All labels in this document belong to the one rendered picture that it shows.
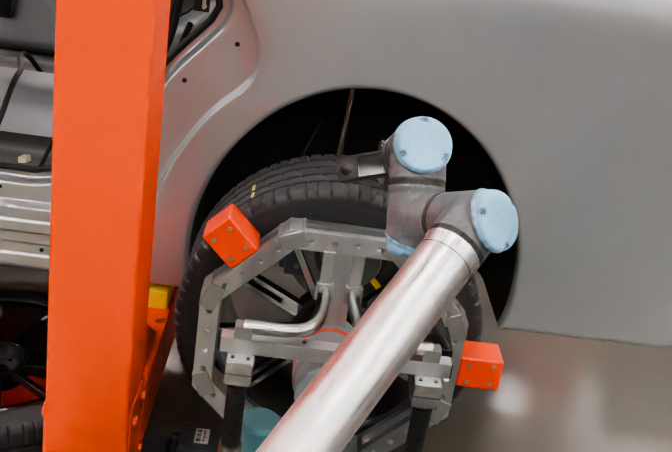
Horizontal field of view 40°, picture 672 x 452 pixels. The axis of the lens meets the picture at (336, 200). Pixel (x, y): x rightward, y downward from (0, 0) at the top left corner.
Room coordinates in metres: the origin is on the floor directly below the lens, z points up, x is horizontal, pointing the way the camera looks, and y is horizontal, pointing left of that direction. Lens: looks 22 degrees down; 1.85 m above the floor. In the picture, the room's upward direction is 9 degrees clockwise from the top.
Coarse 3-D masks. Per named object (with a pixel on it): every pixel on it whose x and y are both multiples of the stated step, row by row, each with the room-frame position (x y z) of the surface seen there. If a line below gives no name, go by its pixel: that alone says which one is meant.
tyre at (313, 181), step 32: (320, 160) 1.87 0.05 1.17; (256, 192) 1.76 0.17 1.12; (288, 192) 1.71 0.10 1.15; (320, 192) 1.69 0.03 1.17; (352, 192) 1.70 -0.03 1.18; (384, 192) 1.74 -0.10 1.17; (256, 224) 1.68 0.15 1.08; (352, 224) 1.69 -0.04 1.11; (384, 224) 1.69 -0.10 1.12; (192, 256) 1.70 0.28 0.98; (192, 288) 1.67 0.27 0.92; (192, 320) 1.67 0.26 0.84; (480, 320) 1.71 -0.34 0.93; (192, 352) 1.67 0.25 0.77
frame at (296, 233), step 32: (288, 224) 1.63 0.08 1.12; (320, 224) 1.64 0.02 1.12; (256, 256) 1.60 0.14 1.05; (384, 256) 1.61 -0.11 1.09; (224, 288) 1.59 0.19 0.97; (448, 320) 1.62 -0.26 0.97; (192, 384) 1.59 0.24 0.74; (224, 384) 1.64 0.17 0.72; (448, 384) 1.62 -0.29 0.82; (352, 448) 1.62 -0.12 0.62; (384, 448) 1.61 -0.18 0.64
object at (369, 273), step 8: (312, 256) 2.10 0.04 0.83; (320, 256) 2.10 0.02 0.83; (312, 264) 2.10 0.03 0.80; (320, 264) 2.10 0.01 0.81; (368, 264) 2.06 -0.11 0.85; (376, 264) 2.06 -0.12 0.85; (384, 264) 2.11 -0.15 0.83; (392, 264) 2.11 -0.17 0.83; (320, 272) 2.10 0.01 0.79; (368, 272) 2.06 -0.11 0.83; (376, 272) 2.06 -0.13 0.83; (384, 272) 2.11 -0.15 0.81; (392, 272) 2.11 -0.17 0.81; (304, 280) 2.10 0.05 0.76; (368, 280) 2.06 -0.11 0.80; (384, 280) 2.11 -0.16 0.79; (304, 288) 2.10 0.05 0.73; (368, 288) 2.11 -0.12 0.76
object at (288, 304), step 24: (264, 288) 1.72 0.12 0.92; (312, 288) 1.71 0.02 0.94; (288, 312) 1.70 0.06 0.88; (312, 312) 1.75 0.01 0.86; (432, 336) 1.78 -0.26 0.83; (216, 360) 1.68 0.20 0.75; (264, 360) 1.71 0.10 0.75; (288, 360) 1.71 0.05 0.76; (264, 384) 1.77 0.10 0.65; (288, 384) 1.82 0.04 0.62; (288, 408) 1.73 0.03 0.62; (384, 408) 1.72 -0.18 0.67
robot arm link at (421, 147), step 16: (400, 128) 1.35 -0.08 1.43; (416, 128) 1.35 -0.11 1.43; (432, 128) 1.35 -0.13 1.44; (400, 144) 1.33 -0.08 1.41; (416, 144) 1.34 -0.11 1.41; (432, 144) 1.34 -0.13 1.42; (448, 144) 1.34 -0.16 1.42; (400, 160) 1.33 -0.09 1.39; (416, 160) 1.32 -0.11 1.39; (432, 160) 1.33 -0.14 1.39; (448, 160) 1.34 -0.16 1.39; (400, 176) 1.33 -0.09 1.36; (416, 176) 1.32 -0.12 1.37; (432, 176) 1.33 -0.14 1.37
